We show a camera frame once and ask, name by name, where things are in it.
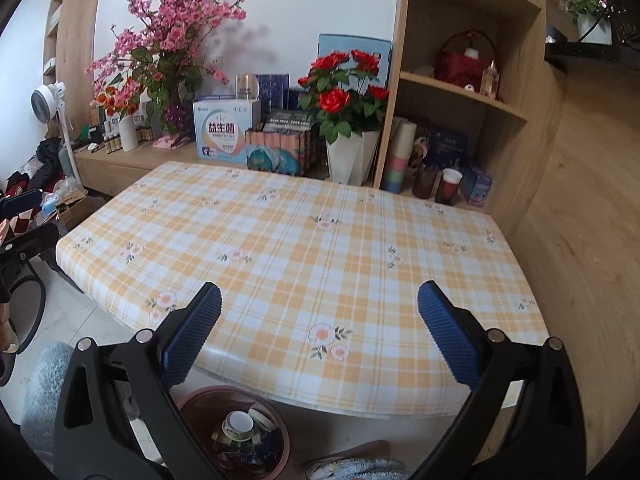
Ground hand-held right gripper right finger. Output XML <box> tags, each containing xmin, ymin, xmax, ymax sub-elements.
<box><xmin>414</xmin><ymin>281</ymin><xmax>587</xmax><ymax>480</ymax></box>

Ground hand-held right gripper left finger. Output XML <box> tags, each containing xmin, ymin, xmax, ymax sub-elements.
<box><xmin>52</xmin><ymin>282</ymin><xmax>228</xmax><ymax>480</ymax></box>

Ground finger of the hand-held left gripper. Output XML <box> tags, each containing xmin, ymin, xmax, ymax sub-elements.
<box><xmin>0</xmin><ymin>188</ymin><xmax>43</xmax><ymax>221</ymax></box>
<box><xmin>0</xmin><ymin>222</ymin><xmax>61</xmax><ymax>283</ymax></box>

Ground brown plastic trash bin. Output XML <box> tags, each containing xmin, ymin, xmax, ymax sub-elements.
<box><xmin>177</xmin><ymin>387</ymin><xmax>291</xmax><ymax>480</ymax></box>

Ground green paper bowl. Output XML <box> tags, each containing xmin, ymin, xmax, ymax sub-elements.
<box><xmin>221</xmin><ymin>409</ymin><xmax>257</xmax><ymax>443</ymax></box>

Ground cream round lid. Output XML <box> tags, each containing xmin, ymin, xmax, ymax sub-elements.
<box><xmin>248</xmin><ymin>402</ymin><xmax>275</xmax><ymax>433</ymax></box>

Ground person's left hand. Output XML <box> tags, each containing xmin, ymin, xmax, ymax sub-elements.
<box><xmin>0</xmin><ymin>310</ymin><xmax>20</xmax><ymax>356</ymax></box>

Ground black folding chair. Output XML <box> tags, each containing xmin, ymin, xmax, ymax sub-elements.
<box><xmin>10</xmin><ymin>252</ymin><xmax>86</xmax><ymax>358</ymax></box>

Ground clothes pile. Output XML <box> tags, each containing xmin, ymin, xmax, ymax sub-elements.
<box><xmin>0</xmin><ymin>137</ymin><xmax>88</xmax><ymax>233</ymax></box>

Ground white fan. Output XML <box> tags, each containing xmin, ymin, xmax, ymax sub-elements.
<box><xmin>31</xmin><ymin>81</ymin><xmax>80</xmax><ymax>181</ymax></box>

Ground row of small bottles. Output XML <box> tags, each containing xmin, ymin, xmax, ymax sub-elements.
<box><xmin>90</xmin><ymin>127</ymin><xmax>153</xmax><ymax>156</ymax></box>

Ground plaid floral tablecloth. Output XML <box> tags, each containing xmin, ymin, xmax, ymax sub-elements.
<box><xmin>55</xmin><ymin>161</ymin><xmax>546</xmax><ymax>418</ymax></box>

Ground orange flowers in white vase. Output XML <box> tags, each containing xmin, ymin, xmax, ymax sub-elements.
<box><xmin>92</xmin><ymin>82</ymin><xmax>143</xmax><ymax>152</ymax></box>

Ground red cup white rim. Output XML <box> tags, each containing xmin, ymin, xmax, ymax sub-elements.
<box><xmin>435</xmin><ymin>169</ymin><xmax>463</xmax><ymax>205</ymax></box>

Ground fuzzy light blue slipper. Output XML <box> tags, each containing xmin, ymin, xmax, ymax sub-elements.
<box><xmin>305</xmin><ymin>440</ymin><xmax>416</xmax><ymax>480</ymax></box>
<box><xmin>20</xmin><ymin>342</ymin><xmax>76</xmax><ymax>456</ymax></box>

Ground small blue carton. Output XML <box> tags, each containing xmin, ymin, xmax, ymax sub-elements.
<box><xmin>460</xmin><ymin>164</ymin><xmax>493</xmax><ymax>207</ymax></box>

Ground pink pouch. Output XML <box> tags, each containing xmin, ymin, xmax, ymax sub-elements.
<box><xmin>152</xmin><ymin>135</ymin><xmax>196</xmax><ymax>152</ymax></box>

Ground brown cup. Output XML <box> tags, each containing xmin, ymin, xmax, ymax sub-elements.
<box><xmin>412</xmin><ymin>162</ymin><xmax>438</xmax><ymax>200</ymax></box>

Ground purple artificial flowers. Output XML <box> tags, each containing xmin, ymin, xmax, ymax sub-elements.
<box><xmin>162</xmin><ymin>105</ymin><xmax>191</xmax><ymax>136</ymax></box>

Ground stack of pastel paper cups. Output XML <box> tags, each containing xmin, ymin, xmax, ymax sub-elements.
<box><xmin>382</xmin><ymin>117</ymin><xmax>417</xmax><ymax>195</ymax></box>

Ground dark blue printed box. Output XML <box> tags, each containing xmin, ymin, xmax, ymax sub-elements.
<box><xmin>425</xmin><ymin>125</ymin><xmax>468</xmax><ymax>171</ymax></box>

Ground pink striped box teal disc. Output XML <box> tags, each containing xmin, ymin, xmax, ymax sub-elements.
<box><xmin>245</xmin><ymin>127</ymin><xmax>313</xmax><ymax>177</ymax></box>

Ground white and blue printed box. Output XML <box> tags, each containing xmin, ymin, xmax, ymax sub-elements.
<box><xmin>192</xmin><ymin>97</ymin><xmax>262</xmax><ymax>168</ymax></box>

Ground white faceted vase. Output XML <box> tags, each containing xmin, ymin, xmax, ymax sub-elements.
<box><xmin>326</xmin><ymin>130</ymin><xmax>382</xmax><ymax>186</ymax></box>

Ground pink blossom artificial plant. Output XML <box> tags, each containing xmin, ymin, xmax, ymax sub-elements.
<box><xmin>85</xmin><ymin>0</ymin><xmax>248</xmax><ymax>136</ymax></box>

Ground dark printed box set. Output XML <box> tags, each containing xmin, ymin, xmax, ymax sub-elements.
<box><xmin>265</xmin><ymin>109</ymin><xmax>316</xmax><ymax>133</ymax></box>

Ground clear glass trophy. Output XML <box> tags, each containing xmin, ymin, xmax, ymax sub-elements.
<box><xmin>236</xmin><ymin>74</ymin><xmax>261</xmax><ymax>101</ymax></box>

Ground dark blue patterned box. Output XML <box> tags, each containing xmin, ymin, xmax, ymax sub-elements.
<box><xmin>257</xmin><ymin>74</ymin><xmax>290</xmax><ymax>111</ymax></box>

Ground clear glass bottle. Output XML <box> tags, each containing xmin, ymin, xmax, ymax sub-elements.
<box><xmin>480</xmin><ymin>60</ymin><xmax>501</xmax><ymax>97</ymax></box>

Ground red artificial roses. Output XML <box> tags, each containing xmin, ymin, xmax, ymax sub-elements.
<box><xmin>297</xmin><ymin>50</ymin><xmax>390</xmax><ymax>143</ymax></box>

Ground red basket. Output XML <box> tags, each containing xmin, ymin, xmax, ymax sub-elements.
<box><xmin>434</xmin><ymin>30</ymin><xmax>497</xmax><ymax>92</ymax></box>

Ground light blue board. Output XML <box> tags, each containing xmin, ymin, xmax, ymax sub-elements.
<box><xmin>318</xmin><ymin>34</ymin><xmax>392</xmax><ymax>91</ymax></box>

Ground black counter slab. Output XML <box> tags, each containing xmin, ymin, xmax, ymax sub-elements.
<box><xmin>544</xmin><ymin>25</ymin><xmax>640</xmax><ymax>76</ymax></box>

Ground wooden shelf unit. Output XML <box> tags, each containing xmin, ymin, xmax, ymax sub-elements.
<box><xmin>372</xmin><ymin>0</ymin><xmax>568</xmax><ymax>241</ymax></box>

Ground pink roses in white pot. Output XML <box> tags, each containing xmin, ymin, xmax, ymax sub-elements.
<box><xmin>556</xmin><ymin>0</ymin><xmax>613</xmax><ymax>46</ymax></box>

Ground wooden wall shelf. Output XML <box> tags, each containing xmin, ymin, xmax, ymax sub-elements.
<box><xmin>42</xmin><ymin>0</ymin><xmax>108</xmax><ymax>126</ymax></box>

